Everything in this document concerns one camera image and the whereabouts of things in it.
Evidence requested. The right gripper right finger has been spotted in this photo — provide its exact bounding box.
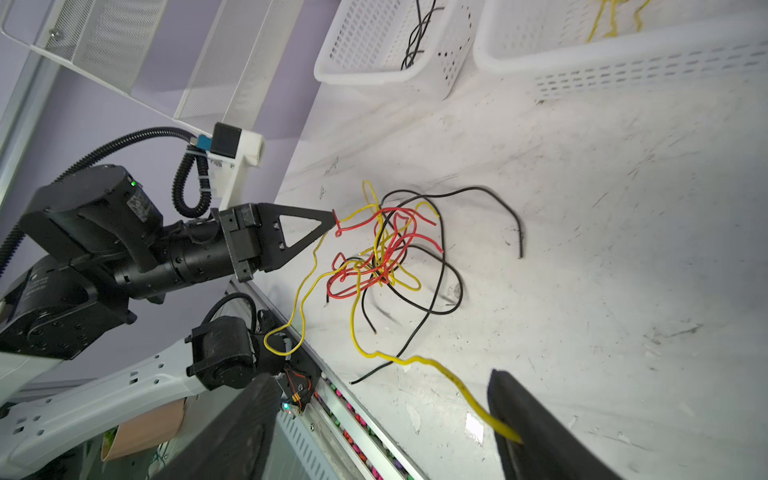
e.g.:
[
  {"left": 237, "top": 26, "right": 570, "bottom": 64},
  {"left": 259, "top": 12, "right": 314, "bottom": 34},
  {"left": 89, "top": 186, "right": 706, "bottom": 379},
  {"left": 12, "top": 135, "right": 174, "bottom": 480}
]
[{"left": 487, "top": 370, "right": 619, "bottom": 479}]

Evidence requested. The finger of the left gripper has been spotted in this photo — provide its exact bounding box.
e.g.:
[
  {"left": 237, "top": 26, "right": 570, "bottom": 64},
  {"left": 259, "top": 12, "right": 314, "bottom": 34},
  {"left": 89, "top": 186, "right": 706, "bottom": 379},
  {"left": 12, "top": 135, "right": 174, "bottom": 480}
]
[{"left": 257, "top": 203, "right": 335, "bottom": 272}]

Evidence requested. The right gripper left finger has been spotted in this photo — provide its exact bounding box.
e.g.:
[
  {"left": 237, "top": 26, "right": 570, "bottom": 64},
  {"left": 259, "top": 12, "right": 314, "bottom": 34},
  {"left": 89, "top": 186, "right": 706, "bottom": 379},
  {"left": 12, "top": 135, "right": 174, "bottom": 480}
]
[{"left": 154, "top": 374, "right": 281, "bottom": 480}]

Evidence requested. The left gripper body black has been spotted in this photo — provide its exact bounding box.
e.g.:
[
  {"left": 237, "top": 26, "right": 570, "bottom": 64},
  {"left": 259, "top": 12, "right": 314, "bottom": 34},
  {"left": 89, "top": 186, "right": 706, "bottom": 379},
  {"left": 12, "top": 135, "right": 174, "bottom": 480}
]
[{"left": 219, "top": 203, "right": 263, "bottom": 282}]

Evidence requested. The yellow cable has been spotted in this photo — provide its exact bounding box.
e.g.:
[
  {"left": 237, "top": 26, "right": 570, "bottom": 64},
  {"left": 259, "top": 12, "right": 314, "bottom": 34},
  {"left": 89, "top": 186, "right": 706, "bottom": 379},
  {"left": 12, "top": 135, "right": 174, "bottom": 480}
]
[
  {"left": 586, "top": 0, "right": 655, "bottom": 43},
  {"left": 349, "top": 263, "right": 523, "bottom": 446}
]

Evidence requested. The cable bundle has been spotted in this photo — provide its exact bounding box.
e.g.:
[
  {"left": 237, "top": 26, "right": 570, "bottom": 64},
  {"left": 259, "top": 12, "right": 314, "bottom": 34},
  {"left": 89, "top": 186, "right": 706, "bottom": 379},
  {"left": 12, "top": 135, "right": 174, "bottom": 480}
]
[{"left": 262, "top": 179, "right": 525, "bottom": 385}]

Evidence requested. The long black cable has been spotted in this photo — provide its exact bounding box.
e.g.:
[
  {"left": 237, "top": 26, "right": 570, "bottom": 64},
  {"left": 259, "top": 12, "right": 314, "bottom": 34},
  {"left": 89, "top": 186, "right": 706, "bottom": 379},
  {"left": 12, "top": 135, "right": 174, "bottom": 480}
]
[{"left": 400, "top": 0, "right": 446, "bottom": 71}]

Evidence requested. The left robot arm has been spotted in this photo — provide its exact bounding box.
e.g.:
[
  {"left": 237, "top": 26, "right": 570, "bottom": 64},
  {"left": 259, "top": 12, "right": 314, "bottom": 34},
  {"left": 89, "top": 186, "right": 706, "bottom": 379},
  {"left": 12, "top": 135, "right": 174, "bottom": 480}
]
[{"left": 1, "top": 123, "right": 335, "bottom": 479}]

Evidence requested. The white mesh two-tier shelf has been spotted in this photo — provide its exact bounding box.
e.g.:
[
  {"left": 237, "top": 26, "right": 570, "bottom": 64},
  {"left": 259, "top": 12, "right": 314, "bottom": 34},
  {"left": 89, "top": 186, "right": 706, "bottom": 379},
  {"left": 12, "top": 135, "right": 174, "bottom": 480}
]
[{"left": 1, "top": 1, "right": 304, "bottom": 133}]

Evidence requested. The left white plastic basket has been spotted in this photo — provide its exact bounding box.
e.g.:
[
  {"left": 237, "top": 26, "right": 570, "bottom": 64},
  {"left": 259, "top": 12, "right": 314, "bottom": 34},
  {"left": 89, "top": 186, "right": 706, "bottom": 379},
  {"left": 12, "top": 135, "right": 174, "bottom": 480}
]
[{"left": 314, "top": 0, "right": 484, "bottom": 101}]

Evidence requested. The white plastic basket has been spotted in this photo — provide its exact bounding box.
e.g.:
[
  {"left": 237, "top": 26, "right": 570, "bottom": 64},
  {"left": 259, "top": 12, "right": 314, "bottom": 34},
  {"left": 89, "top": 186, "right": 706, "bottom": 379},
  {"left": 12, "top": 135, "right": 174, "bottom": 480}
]
[
  {"left": 314, "top": 0, "right": 484, "bottom": 101},
  {"left": 473, "top": 0, "right": 767, "bottom": 100}
]

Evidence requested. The middle white plastic basket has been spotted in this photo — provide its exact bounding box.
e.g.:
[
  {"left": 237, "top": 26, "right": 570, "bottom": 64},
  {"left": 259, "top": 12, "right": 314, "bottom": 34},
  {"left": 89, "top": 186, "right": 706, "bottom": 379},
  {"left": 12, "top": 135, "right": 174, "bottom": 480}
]
[{"left": 473, "top": 0, "right": 767, "bottom": 100}]

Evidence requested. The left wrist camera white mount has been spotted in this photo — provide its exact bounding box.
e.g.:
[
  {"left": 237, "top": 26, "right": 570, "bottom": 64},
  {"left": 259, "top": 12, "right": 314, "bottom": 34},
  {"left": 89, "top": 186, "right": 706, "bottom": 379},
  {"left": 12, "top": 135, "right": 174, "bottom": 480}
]
[{"left": 194, "top": 122, "right": 265, "bottom": 210}]

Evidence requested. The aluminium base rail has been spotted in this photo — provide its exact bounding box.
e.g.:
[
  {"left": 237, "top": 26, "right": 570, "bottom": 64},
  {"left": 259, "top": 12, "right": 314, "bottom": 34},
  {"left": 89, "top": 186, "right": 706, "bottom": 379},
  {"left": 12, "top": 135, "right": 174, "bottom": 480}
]
[{"left": 239, "top": 278, "right": 427, "bottom": 480}]

